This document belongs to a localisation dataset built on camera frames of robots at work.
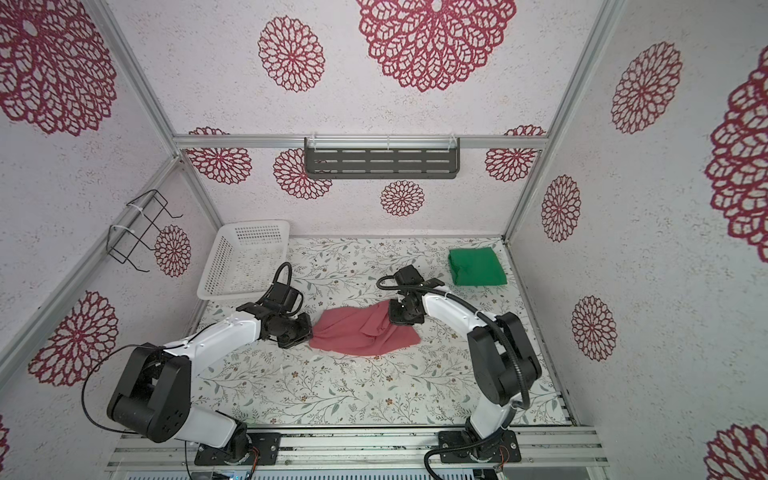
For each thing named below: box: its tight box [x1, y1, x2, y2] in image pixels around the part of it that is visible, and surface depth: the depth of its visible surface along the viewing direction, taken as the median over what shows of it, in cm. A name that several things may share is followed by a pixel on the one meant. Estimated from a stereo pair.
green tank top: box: [448, 247, 508, 286], surface depth 111 cm
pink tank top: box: [309, 300, 421, 356], surface depth 93 cm
